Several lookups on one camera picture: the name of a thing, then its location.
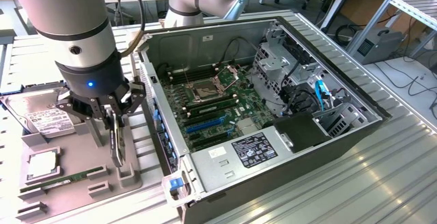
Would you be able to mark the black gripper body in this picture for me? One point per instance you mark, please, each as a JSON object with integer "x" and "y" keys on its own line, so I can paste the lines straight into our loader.
{"x": 92, "y": 80}

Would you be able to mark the graphics card with metal bracket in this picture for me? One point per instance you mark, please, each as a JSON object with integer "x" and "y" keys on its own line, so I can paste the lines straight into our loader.
{"x": 117, "y": 152}

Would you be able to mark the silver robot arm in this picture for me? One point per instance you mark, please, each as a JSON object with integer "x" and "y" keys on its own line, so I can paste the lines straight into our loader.
{"x": 64, "y": 11}

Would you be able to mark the hard disk in blue carrier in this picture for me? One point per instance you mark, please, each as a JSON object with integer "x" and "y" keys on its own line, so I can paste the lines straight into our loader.
{"x": 37, "y": 121}

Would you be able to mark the green motherboard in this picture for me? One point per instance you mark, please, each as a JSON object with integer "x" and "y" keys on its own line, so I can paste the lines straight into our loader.
{"x": 172, "y": 92}

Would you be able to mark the large light blue slot latch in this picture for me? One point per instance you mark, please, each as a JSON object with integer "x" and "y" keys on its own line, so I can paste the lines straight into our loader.
{"x": 156, "y": 118}

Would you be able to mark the thin locking lever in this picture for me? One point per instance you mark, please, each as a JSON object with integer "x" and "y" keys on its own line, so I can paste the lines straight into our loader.
{"x": 185, "y": 75}

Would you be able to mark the black RAM slot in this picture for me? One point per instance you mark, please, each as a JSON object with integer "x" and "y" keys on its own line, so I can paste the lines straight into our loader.
{"x": 192, "y": 69}
{"x": 193, "y": 72}
{"x": 193, "y": 76}
{"x": 195, "y": 79}

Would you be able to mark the CPU socket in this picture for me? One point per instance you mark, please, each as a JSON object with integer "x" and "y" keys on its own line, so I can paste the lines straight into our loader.
{"x": 204, "y": 91}

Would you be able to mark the black expansion slot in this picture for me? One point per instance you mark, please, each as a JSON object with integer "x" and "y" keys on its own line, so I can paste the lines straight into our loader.
{"x": 207, "y": 138}
{"x": 203, "y": 118}

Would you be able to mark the grey parts rack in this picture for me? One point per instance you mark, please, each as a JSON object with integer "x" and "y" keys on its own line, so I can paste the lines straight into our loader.
{"x": 77, "y": 162}

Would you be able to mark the silver CPU chip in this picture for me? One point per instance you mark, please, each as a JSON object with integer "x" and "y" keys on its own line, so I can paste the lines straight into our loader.
{"x": 42, "y": 164}

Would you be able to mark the metal socket cover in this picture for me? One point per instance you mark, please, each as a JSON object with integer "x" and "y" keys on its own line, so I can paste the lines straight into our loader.
{"x": 225, "y": 77}

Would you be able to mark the green RAM stick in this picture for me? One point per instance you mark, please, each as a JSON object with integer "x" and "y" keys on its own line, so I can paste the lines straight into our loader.
{"x": 77, "y": 176}

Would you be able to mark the silver chipset heatsink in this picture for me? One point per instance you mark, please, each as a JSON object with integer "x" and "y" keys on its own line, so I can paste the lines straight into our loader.
{"x": 248, "y": 126}

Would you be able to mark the blue case latch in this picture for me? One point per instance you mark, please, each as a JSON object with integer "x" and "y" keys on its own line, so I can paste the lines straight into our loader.
{"x": 175, "y": 184}

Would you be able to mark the silver power supply unit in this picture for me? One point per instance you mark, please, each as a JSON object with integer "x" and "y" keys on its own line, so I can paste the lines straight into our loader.
{"x": 217, "y": 167}

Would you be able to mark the perforated metal disk bay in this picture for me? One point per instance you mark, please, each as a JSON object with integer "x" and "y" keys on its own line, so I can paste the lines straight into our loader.
{"x": 272, "y": 93}

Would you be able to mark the black plastic air shroud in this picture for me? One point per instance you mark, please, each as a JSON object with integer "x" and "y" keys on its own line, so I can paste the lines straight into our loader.
{"x": 299, "y": 132}

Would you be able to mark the black open PC case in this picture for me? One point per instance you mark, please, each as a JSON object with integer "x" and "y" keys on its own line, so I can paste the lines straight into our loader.
{"x": 272, "y": 183}

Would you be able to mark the grey metal disk bay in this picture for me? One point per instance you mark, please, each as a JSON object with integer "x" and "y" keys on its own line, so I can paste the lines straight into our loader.
{"x": 340, "y": 121}

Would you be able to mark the black slanted stand pole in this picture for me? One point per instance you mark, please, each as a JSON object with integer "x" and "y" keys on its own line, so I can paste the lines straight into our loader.
{"x": 342, "y": 2}

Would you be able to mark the grey computer tower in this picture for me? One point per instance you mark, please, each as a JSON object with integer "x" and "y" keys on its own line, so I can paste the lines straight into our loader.
{"x": 378, "y": 45}

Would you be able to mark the aluminium slat side table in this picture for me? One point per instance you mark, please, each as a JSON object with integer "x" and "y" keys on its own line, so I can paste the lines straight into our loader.
{"x": 418, "y": 8}

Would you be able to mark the black intrusion switch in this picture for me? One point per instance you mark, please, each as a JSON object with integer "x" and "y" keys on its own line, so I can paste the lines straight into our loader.
{"x": 153, "y": 79}

